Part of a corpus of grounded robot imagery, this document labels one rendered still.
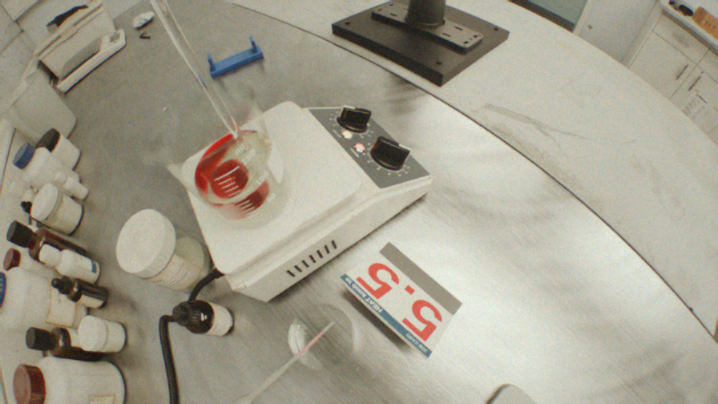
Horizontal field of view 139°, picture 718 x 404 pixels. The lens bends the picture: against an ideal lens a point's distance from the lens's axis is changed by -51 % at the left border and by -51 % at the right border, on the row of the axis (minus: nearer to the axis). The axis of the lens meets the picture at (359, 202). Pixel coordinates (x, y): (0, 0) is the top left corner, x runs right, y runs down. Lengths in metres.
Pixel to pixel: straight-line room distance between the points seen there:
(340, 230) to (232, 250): 0.08
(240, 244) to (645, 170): 0.53
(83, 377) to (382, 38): 0.58
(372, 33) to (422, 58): 0.11
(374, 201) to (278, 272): 0.09
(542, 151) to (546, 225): 0.11
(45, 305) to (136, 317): 0.11
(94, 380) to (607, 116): 0.76
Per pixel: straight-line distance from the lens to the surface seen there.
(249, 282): 0.21
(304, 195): 0.19
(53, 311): 0.41
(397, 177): 0.24
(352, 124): 0.27
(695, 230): 0.56
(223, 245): 0.20
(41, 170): 0.55
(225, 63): 0.54
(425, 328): 0.23
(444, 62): 0.43
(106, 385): 0.36
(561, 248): 0.33
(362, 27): 0.52
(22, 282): 0.39
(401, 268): 0.26
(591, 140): 0.47
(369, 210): 0.21
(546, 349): 0.30
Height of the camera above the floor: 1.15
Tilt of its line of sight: 62 degrees down
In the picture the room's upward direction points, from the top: 7 degrees counter-clockwise
